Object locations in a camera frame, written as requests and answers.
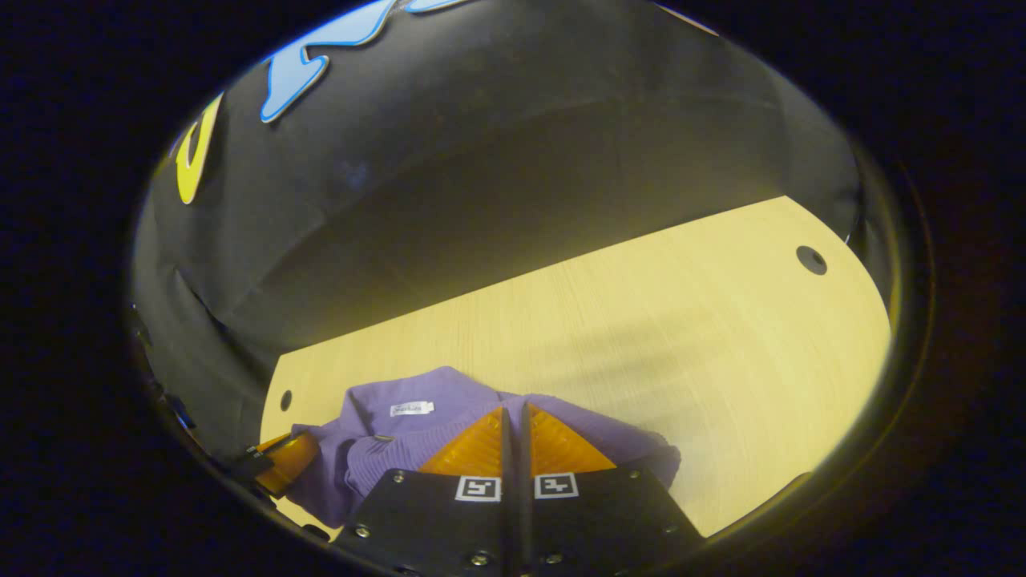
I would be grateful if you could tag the black table grommet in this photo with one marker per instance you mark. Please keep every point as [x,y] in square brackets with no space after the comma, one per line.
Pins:
[811,260]
[285,401]

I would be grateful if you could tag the purple shirt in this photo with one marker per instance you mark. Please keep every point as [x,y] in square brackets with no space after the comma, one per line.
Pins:
[377,449]

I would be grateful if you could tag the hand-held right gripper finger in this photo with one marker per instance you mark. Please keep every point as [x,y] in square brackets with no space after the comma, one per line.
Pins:
[507,497]
[526,497]

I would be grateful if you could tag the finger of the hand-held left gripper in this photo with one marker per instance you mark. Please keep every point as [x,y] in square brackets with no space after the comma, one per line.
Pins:
[288,463]

